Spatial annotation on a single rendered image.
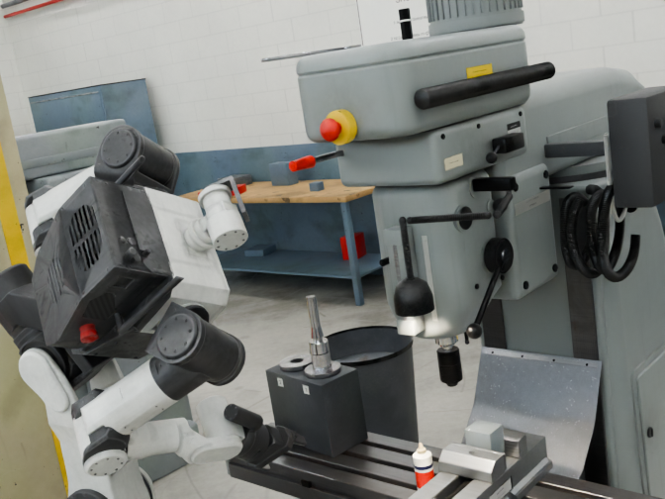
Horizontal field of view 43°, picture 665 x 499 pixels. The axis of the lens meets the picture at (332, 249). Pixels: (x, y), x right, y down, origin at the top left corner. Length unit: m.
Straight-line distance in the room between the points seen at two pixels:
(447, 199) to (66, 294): 0.71
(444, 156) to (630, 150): 0.37
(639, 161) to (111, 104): 7.47
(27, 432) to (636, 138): 2.25
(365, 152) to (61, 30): 8.97
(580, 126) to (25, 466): 2.16
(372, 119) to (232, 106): 6.88
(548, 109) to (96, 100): 7.25
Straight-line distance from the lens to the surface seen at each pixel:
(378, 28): 7.01
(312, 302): 2.01
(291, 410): 2.13
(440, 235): 1.60
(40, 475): 3.22
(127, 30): 9.42
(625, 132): 1.69
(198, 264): 1.58
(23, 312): 1.81
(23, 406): 3.13
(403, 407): 3.79
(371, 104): 1.45
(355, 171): 1.62
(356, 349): 4.08
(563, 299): 2.04
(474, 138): 1.61
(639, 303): 2.14
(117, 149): 1.68
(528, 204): 1.78
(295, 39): 7.62
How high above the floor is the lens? 1.87
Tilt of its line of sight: 12 degrees down
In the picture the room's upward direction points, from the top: 9 degrees counter-clockwise
